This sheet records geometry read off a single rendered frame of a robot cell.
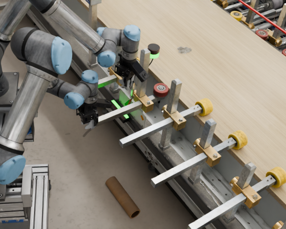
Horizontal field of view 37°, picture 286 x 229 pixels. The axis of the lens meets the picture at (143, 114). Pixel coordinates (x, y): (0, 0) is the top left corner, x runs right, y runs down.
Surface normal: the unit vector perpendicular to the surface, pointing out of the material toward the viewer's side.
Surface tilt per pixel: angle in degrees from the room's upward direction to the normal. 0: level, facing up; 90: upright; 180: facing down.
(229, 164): 90
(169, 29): 0
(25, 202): 90
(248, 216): 0
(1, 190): 0
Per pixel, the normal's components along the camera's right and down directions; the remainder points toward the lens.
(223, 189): 0.09, -0.70
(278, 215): -0.82, 0.35
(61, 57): 0.94, 0.25
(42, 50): -0.18, -0.08
